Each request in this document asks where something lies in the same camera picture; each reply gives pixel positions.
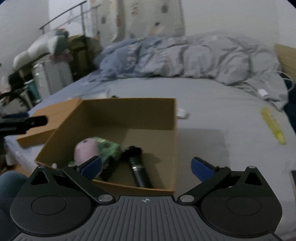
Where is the clear zip storage bag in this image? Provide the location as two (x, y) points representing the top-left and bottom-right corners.
(32, 59), (73, 99)

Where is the blue grey crumpled duvet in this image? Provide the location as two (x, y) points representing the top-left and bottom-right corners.
(94, 32), (288, 110)

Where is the open orange cardboard box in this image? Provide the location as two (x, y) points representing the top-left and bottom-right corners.
(36, 98), (178, 196)

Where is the pink computer mouse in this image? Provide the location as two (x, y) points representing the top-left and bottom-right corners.
(74, 138), (98, 166)

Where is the green patterned packet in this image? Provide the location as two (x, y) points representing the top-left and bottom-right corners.
(93, 137), (122, 165)

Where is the orange box lid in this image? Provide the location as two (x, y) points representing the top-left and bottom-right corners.
(16, 97), (82, 148)

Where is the black metal clothes rack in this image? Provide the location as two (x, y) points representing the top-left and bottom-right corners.
(39, 0), (93, 37)

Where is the wooden headboard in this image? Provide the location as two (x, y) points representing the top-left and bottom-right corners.
(273, 44), (296, 80)

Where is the small white eraser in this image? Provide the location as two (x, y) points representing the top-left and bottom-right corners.
(177, 108), (189, 120)

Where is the white charger with cable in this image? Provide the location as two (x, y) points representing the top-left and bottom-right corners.
(257, 70), (295, 98)

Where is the teal plastic storage bin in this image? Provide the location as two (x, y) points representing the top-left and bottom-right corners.
(25, 79), (42, 104)

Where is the pineapple print curtain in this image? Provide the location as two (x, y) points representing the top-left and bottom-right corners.
(89, 0), (185, 47)

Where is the light blue bed sheet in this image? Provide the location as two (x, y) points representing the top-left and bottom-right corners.
(4, 69), (296, 239)

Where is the yellow highlighter pen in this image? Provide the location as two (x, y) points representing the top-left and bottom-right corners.
(260, 108), (286, 145)

